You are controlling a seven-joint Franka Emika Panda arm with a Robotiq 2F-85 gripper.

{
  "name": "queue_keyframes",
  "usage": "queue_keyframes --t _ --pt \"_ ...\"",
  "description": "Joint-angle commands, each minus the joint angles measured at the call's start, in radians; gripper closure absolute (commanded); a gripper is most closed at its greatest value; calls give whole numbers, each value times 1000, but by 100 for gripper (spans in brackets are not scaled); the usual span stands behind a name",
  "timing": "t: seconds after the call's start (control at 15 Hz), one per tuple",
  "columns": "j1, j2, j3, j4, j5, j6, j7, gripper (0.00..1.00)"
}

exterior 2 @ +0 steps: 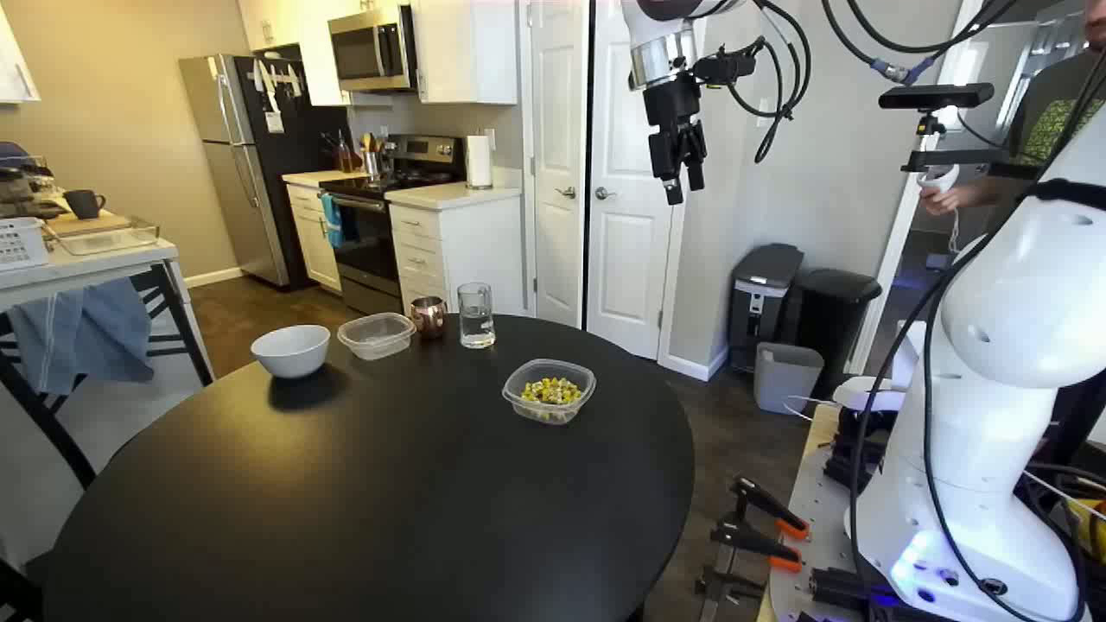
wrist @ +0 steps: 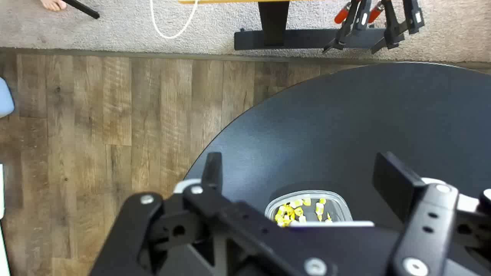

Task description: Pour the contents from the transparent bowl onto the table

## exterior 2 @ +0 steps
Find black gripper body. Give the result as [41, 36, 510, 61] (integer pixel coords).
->
[640, 74, 710, 153]

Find yellow corn kernels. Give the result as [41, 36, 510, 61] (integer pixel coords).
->
[520, 374, 585, 412]

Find transparent plastic bowl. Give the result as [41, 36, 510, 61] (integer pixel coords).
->
[498, 356, 602, 430]

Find white ceramic bowl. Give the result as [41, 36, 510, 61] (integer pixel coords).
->
[248, 321, 336, 382]

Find white panel door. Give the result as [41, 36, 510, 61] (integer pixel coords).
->
[585, 0, 697, 362]
[523, 0, 594, 333]

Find black trash can grey lid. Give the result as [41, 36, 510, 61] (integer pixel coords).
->
[727, 237, 809, 378]

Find white paper towel roll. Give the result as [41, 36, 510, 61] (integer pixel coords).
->
[464, 130, 498, 192]

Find white base cabinet with drawers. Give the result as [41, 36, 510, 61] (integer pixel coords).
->
[385, 180, 529, 319]

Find small grey waste bin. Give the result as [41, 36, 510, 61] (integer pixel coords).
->
[749, 340, 831, 418]

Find glass of water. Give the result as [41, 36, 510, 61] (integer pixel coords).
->
[454, 280, 502, 353]

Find small dark jar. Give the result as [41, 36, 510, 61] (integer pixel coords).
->
[409, 294, 451, 346]

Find white round cup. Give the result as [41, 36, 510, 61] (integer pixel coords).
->
[831, 374, 912, 418]

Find stainless steel stove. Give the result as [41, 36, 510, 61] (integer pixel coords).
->
[317, 130, 470, 319]

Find stainless steel microwave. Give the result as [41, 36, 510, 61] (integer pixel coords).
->
[325, 4, 419, 98]

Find empty clear plastic container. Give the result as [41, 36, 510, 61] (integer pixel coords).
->
[336, 308, 419, 366]

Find blue dish towel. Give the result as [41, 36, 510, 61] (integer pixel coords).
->
[322, 186, 350, 256]

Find black clamp orange tip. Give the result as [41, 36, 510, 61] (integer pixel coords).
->
[731, 475, 812, 547]
[710, 515, 809, 577]

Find person in green shirt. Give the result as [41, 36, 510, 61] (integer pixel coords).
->
[921, 0, 1106, 220]

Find white base cabinet with counter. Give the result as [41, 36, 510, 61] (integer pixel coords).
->
[282, 167, 374, 296]

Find steel and black refrigerator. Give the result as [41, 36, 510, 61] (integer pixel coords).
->
[177, 40, 339, 294]

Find dark mug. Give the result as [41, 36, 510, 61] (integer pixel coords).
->
[60, 186, 110, 224]

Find white side table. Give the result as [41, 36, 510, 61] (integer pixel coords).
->
[0, 212, 219, 491]

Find blue cloth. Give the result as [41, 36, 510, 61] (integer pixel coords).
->
[9, 278, 159, 399]

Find pile of dark clothes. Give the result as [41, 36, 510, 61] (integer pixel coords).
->
[0, 138, 75, 224]

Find white plastic basket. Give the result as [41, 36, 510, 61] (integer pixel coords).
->
[0, 215, 53, 274]

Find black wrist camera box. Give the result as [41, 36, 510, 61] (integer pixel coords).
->
[689, 36, 772, 90]

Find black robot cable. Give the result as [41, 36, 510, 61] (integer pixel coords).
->
[722, 0, 816, 167]

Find wide white wall cabinet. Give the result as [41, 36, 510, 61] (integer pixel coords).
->
[409, 0, 523, 109]

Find black camera on stand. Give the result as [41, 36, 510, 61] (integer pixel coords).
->
[876, 80, 998, 200]

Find narrow white wall cabinet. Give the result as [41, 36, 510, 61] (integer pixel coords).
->
[237, 0, 369, 109]

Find white framed wall picture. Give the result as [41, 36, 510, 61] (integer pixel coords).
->
[0, 4, 45, 108]

